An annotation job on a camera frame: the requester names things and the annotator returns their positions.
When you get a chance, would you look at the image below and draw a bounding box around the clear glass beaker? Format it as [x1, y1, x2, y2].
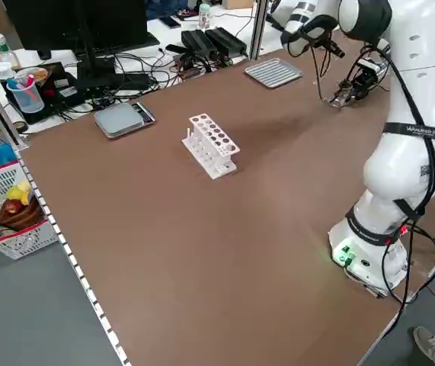
[326, 79, 356, 111]

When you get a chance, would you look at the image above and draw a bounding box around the black computer monitor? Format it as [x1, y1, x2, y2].
[2, 0, 162, 53]

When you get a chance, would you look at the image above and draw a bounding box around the brown wooden bowl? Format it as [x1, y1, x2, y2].
[0, 197, 45, 232]

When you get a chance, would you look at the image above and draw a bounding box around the clear measuring cup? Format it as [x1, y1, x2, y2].
[5, 74, 46, 114]

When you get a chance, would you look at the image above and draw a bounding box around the printed drink bottle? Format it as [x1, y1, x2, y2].
[197, 2, 215, 30]

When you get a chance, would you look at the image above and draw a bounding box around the silver digital scale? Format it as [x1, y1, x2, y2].
[94, 101, 157, 140]

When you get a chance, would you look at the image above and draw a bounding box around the aluminium frame post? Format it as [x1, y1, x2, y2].
[0, 60, 30, 149]
[249, 0, 270, 61]

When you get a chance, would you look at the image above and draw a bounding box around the black smartphone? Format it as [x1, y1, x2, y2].
[159, 15, 183, 31]

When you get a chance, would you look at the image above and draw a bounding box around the white test tube rack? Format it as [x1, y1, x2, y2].
[181, 111, 241, 181]

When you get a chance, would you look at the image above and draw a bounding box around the black equipment case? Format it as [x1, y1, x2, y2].
[5, 63, 88, 125]

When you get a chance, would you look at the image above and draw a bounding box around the yellow fruit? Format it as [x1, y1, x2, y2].
[5, 181, 34, 203]

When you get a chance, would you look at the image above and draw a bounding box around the ribbed metal tray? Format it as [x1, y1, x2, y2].
[243, 56, 304, 90]

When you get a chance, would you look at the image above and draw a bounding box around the blue plastic object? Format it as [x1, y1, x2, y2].
[0, 143, 17, 169]

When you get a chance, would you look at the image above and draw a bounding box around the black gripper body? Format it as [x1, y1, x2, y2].
[350, 70, 380, 101]

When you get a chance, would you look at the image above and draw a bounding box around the black monitor stand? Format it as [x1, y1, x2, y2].
[72, 0, 149, 91]

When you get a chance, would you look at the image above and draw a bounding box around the black power strip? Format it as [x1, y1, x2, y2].
[265, 14, 289, 34]

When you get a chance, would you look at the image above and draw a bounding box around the aluminium table edge rail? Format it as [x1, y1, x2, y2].
[14, 146, 131, 366]

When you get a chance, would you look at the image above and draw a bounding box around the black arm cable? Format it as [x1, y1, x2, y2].
[306, 32, 435, 306]

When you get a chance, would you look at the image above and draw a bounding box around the white basket red rim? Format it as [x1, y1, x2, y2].
[0, 162, 61, 261]

